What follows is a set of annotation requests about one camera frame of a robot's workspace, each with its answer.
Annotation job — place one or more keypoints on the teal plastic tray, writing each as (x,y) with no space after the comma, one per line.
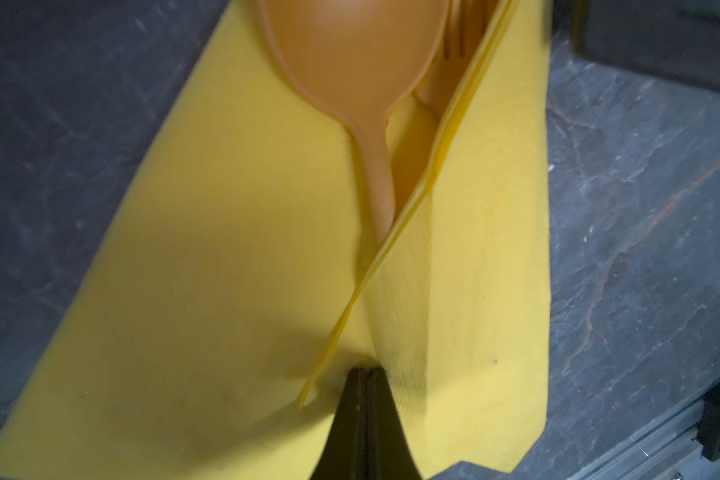
(674,40)

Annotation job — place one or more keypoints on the orange plastic spoon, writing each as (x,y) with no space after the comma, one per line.
(356,61)

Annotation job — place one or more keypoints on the orange plastic fork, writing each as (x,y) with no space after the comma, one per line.
(466,24)

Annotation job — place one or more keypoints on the aluminium mounting rail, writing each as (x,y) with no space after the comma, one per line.
(666,448)

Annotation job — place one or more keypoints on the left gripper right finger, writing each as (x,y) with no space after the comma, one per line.
(388,454)

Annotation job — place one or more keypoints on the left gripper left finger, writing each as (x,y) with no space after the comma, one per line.
(344,456)

